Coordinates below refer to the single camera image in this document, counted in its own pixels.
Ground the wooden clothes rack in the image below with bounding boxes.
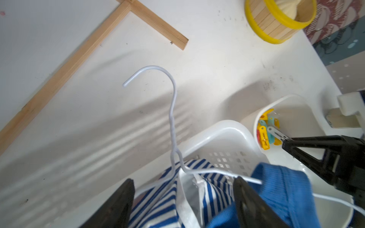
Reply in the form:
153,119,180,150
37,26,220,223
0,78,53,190
1,1,189,154

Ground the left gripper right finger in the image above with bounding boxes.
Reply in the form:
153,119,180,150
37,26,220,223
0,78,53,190
233,177,288,228

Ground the white perforated plastic basket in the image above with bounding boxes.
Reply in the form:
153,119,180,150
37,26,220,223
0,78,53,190
133,119,271,200

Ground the white wire hanger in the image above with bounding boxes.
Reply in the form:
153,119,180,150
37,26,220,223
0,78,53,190
122,65,365,217

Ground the blue white striped tank top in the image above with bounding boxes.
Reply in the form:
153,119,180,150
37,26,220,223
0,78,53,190
128,162,239,228

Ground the teal clothespin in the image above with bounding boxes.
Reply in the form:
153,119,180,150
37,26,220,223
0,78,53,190
259,115,276,143

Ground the red clothespin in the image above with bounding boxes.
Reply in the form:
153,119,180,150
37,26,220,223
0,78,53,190
256,130,261,147

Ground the yellow bowl with buns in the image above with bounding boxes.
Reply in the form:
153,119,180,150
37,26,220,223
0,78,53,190
244,0,317,44

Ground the grey clothespin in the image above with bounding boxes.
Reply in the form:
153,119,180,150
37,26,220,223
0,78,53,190
267,126,292,142

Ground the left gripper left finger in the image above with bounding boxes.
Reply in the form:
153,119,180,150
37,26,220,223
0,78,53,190
80,179,135,228

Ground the white plastic tray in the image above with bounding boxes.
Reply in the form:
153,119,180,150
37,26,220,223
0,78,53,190
241,95,365,228

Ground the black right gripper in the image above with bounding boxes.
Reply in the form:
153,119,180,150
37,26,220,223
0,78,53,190
281,135,365,228

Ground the yellow clothespin striped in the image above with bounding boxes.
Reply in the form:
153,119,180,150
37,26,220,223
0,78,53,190
259,108,274,121
273,118,283,146

